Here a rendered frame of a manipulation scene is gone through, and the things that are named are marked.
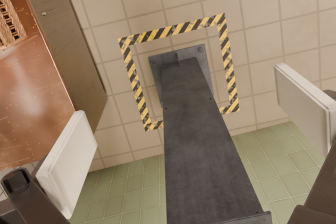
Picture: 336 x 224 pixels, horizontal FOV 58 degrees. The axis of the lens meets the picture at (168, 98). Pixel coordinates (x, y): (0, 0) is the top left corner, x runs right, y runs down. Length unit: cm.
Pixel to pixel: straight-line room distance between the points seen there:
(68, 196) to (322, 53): 183
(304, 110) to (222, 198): 55
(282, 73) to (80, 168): 13
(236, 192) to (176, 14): 114
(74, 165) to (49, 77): 102
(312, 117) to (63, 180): 13
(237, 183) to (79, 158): 58
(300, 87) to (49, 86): 109
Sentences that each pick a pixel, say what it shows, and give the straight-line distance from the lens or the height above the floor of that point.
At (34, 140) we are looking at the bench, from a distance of 134.
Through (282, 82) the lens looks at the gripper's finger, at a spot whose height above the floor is 147.
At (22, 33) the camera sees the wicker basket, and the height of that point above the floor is 61.
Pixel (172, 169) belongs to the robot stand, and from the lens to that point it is 82.
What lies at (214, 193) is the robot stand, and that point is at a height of 110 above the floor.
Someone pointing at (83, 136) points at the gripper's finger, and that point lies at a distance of 20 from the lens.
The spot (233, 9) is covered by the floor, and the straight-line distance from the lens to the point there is 170.
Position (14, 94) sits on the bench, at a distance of 127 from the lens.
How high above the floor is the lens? 165
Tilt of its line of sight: 67 degrees down
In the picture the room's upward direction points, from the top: 175 degrees clockwise
